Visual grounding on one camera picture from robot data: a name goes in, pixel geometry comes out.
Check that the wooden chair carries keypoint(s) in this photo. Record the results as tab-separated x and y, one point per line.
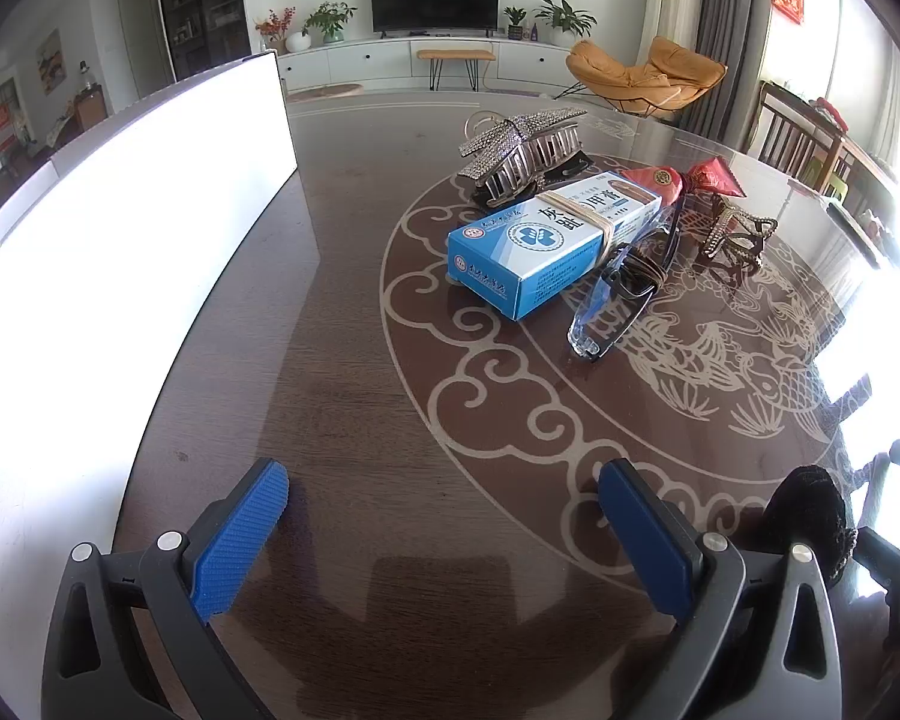
776	127

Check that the brown patterned desktop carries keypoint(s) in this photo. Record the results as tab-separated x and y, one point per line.
360	427

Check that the small potted plant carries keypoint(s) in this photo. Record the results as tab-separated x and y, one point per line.
514	19

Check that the white television cabinet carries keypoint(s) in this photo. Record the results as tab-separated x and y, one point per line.
367	64

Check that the black knit cloth bundle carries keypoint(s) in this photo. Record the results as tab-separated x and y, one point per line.
802	517

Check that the red candy-shaped packet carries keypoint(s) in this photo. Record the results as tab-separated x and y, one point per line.
712	176

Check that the black television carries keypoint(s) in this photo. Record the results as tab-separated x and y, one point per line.
433	4

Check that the green potted plant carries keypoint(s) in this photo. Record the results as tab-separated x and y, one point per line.
330	21

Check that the blue medicine box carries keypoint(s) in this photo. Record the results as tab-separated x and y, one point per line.
540	255

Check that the round beige mat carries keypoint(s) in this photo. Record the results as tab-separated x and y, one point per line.
322	91

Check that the grey curtain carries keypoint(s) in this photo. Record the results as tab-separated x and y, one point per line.
727	22

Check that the large rhinestone hair clip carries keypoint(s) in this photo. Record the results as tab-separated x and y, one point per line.
525	154

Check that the dark display cabinet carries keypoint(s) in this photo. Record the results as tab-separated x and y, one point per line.
202	7

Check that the white round vase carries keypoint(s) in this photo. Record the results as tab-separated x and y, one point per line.
298	43

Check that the wooden bench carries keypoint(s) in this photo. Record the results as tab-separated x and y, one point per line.
454	55

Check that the dark-framed glasses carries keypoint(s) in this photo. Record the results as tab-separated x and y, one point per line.
630	281

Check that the green plastic stool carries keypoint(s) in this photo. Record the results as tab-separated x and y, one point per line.
829	178

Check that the wooden cabinet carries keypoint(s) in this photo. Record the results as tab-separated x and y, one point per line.
90	106

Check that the cloth-covered standing air conditioner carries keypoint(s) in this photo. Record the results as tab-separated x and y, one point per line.
675	7

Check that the large leafy potted plant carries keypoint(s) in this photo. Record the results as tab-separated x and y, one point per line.
562	19

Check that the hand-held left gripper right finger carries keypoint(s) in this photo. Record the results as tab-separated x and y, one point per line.
645	540

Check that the red flower plant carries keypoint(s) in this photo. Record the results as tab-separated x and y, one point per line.
274	26

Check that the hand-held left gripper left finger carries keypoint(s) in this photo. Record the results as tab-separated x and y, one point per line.
240	540

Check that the small rhinestone hair claw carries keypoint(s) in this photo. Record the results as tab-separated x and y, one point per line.
720	236

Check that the wall painting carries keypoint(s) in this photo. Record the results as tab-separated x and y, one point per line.
51	61

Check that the orange lounge chair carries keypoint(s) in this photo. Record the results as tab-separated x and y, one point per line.
630	75

